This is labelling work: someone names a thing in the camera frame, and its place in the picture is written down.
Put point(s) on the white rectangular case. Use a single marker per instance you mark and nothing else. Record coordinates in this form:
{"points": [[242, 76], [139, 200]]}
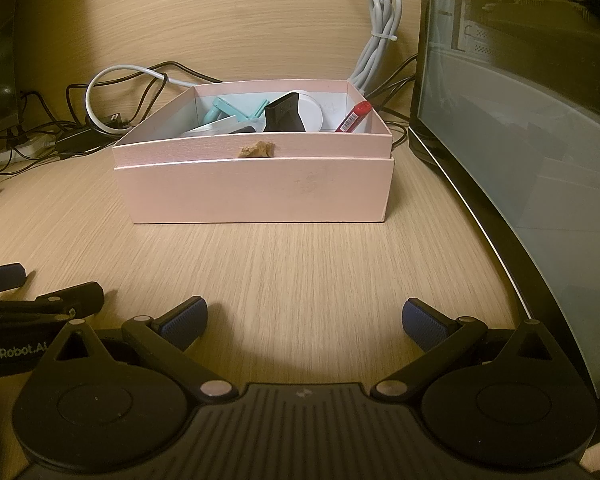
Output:
{"points": [[220, 126]]}

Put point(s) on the black power brick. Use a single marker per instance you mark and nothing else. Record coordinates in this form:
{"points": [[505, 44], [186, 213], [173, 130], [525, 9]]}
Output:
{"points": [[80, 141]]}

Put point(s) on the teal plastic clip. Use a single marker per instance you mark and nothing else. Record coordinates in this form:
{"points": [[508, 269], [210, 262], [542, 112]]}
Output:
{"points": [[230, 107]]}

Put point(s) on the pink cardboard box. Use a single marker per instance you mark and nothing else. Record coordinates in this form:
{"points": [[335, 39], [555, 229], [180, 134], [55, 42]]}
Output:
{"points": [[250, 190]]}

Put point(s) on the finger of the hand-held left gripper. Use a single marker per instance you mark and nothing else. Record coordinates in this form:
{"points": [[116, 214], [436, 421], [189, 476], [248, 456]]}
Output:
{"points": [[85, 296], [5, 277]]}

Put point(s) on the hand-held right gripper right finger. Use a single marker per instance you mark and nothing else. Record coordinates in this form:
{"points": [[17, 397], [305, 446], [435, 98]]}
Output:
{"points": [[422, 322]]}

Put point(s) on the white power strip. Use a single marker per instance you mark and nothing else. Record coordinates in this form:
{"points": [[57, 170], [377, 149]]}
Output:
{"points": [[30, 147]]}

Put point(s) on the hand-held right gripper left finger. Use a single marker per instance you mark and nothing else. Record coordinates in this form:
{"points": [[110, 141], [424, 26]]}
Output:
{"points": [[185, 322]]}

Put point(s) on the white round container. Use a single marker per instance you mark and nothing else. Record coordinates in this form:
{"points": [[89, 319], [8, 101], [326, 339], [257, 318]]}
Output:
{"points": [[312, 110]]}

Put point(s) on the red lighter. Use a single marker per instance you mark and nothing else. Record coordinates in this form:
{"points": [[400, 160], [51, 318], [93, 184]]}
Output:
{"points": [[355, 116]]}

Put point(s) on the black and grey power adapter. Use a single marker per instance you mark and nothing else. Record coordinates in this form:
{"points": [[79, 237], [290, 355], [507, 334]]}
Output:
{"points": [[282, 112]]}

